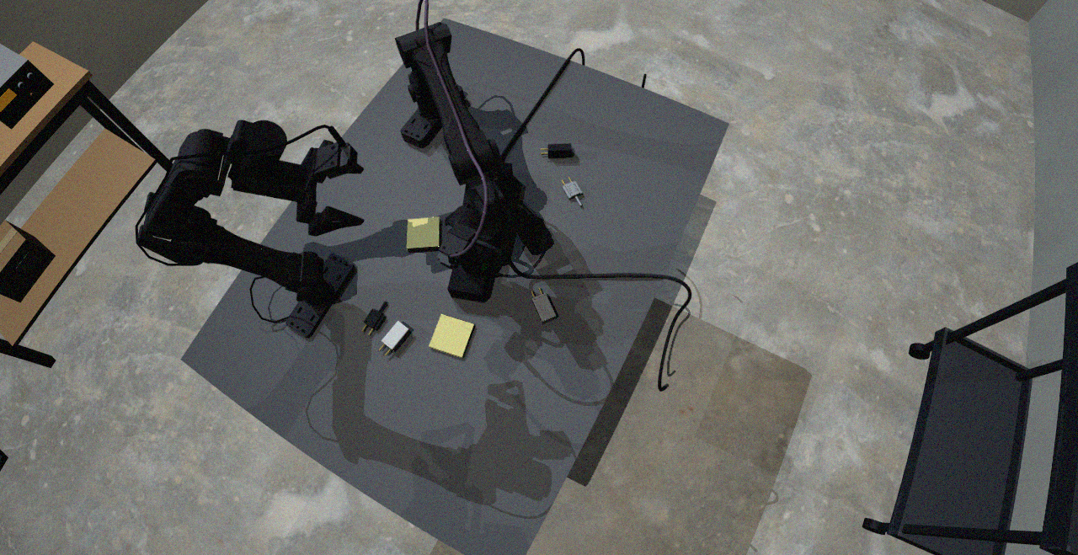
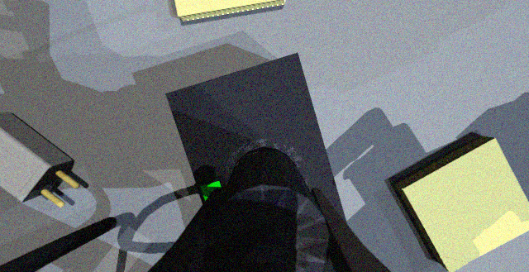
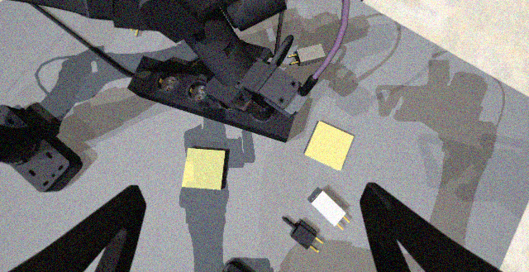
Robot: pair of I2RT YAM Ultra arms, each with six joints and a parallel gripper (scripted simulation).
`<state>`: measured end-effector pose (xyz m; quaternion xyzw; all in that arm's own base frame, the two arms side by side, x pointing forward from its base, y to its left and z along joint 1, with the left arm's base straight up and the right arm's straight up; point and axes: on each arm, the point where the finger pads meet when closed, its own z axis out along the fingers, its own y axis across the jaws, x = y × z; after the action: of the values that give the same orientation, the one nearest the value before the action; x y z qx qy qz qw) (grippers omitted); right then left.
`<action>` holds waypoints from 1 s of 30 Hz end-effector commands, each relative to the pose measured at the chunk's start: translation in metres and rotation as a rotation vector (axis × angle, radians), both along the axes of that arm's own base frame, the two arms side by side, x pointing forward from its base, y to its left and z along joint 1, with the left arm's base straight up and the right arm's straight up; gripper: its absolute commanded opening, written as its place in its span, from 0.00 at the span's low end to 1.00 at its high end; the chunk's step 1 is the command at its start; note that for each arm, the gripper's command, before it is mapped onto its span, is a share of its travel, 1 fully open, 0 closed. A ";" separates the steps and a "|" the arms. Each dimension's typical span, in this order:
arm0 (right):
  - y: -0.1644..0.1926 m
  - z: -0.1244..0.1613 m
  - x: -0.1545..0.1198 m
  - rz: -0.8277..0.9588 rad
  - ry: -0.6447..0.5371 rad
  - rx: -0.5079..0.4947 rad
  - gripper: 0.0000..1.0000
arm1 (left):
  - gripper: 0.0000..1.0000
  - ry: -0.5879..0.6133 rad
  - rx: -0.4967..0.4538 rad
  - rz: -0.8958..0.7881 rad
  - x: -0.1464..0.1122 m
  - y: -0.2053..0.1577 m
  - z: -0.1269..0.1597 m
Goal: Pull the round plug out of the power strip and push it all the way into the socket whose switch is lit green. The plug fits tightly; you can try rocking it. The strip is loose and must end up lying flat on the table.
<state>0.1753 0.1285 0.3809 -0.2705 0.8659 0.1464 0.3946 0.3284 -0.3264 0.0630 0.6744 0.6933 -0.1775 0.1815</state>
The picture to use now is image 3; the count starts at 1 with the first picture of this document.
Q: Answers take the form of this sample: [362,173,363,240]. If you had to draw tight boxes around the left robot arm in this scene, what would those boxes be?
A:
[0,0,307,193]

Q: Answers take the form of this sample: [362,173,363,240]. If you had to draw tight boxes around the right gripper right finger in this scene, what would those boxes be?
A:
[360,183,502,272]

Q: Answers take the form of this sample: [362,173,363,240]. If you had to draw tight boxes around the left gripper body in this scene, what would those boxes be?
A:
[199,32,302,110]

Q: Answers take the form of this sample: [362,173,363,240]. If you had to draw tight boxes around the white plug with two brass pins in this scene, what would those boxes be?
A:
[310,190,350,231]

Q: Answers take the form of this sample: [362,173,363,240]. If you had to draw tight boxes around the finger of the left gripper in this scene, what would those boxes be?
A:
[234,98,260,117]

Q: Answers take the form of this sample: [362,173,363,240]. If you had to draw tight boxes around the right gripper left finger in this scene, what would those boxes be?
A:
[8,185,146,272]

